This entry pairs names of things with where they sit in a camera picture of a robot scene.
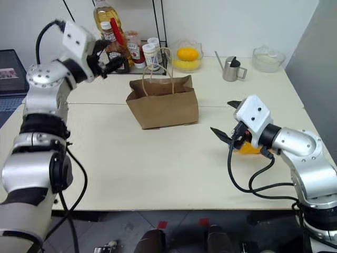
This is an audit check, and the red plastic stick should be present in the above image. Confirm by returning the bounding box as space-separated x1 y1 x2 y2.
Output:
110 17 127 46

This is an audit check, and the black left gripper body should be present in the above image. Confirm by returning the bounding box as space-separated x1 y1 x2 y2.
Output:
87 42 106 79

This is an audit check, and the steel watering can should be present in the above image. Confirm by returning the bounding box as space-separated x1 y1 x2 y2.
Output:
214 51 249 82

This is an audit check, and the empty clear glass bowl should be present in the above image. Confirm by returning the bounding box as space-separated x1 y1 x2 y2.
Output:
252 45 287 73

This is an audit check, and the brown paper bag with handles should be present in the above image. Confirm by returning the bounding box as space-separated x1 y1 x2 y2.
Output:
125 46 200 131

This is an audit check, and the dark laptop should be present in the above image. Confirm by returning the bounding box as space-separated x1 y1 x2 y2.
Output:
0 48 29 128

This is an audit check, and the grey partition panel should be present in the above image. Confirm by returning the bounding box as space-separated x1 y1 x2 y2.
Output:
285 0 337 169

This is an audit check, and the black wire rack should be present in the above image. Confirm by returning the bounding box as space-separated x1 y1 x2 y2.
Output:
92 0 169 76

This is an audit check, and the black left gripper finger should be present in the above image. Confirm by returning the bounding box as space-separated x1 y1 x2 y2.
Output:
94 38 112 54
100 57 127 79

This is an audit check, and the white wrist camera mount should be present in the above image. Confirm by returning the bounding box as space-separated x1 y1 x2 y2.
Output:
234 94 275 149
62 21 97 83

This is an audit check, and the brown sauce bottle white cap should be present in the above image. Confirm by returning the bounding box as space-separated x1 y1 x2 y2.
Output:
100 21 131 74

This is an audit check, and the dark rounded shape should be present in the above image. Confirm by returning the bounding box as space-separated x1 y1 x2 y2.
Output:
206 225 238 253
135 228 167 253

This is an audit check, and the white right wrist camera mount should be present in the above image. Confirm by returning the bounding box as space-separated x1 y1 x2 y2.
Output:
234 94 275 149

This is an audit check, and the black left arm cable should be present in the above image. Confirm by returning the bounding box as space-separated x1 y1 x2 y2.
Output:
35 20 89 253

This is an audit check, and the white jar with blue print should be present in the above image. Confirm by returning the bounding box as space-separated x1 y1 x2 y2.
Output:
142 43 161 72
147 37 160 53

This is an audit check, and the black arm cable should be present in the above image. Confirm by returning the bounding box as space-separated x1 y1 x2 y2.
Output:
248 146 303 211
35 20 89 253
226 142 297 193

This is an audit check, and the yellow cooking oil bottle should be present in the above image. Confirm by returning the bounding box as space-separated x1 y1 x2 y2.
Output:
93 0 127 66

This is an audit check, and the orange fruit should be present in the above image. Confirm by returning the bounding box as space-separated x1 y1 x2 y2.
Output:
176 47 199 62
237 142 264 157

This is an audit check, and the red ketchup bottle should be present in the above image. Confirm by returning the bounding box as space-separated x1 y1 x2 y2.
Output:
124 31 146 70

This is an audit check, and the clear glass fruit bowl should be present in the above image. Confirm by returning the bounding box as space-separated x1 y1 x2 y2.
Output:
170 39 205 74

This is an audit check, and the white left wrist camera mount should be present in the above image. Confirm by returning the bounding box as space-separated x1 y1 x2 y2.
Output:
62 21 97 83

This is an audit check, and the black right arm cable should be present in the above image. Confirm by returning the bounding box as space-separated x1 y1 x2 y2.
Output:
248 146 303 211
226 142 297 193

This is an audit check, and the small black floor device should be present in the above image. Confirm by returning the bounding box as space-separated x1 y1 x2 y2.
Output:
93 240 124 253

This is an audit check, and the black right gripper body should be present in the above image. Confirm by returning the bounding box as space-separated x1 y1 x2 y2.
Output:
230 121 251 150

